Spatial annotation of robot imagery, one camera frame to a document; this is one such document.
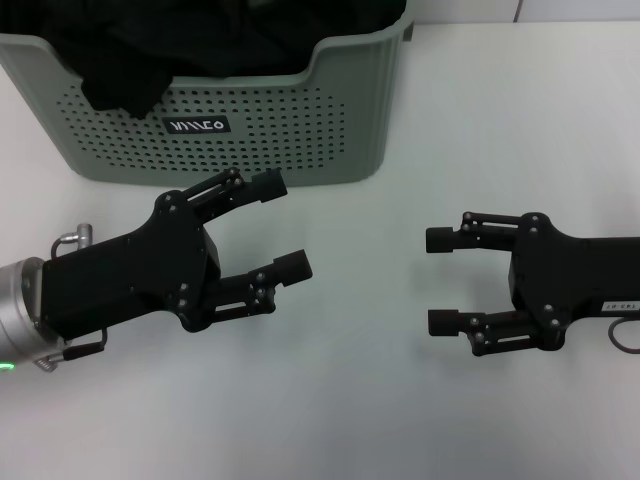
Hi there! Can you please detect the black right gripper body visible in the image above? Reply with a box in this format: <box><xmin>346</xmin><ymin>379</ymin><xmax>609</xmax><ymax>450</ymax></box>
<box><xmin>508</xmin><ymin>211</ymin><xmax>640</xmax><ymax>352</ymax></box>

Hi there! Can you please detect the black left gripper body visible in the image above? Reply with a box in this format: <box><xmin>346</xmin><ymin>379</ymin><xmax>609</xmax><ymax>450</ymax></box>
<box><xmin>41</xmin><ymin>189</ymin><xmax>222</xmax><ymax>334</ymax></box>

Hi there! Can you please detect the green perforated storage box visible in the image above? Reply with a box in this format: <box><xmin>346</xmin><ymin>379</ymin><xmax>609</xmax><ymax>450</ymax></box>
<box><xmin>0</xmin><ymin>9</ymin><xmax>416</xmax><ymax>189</ymax></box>

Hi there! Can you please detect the silver metal connector plug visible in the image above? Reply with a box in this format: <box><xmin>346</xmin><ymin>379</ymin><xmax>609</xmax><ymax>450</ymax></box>
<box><xmin>50</xmin><ymin>222</ymin><xmax>96</xmax><ymax>250</ymax></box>

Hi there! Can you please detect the black cloth pile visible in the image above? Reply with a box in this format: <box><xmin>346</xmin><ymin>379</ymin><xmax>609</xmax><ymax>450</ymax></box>
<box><xmin>39</xmin><ymin>0</ymin><xmax>407</xmax><ymax>120</ymax></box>

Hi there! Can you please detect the right gripper cable with plug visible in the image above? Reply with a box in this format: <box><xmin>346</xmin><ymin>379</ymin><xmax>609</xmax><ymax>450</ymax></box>
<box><xmin>606</xmin><ymin>319</ymin><xmax>640</xmax><ymax>354</ymax></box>

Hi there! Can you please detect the gripper cable with plug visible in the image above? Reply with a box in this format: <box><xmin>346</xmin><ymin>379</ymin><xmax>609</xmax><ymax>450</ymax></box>
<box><xmin>32</xmin><ymin>327</ymin><xmax>109</xmax><ymax>374</ymax></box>
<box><xmin>606</xmin><ymin>319</ymin><xmax>640</xmax><ymax>354</ymax></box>

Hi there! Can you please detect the left gripper cable with plug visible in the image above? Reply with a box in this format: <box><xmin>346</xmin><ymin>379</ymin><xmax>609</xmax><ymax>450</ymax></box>
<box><xmin>32</xmin><ymin>327</ymin><xmax>109</xmax><ymax>374</ymax></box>

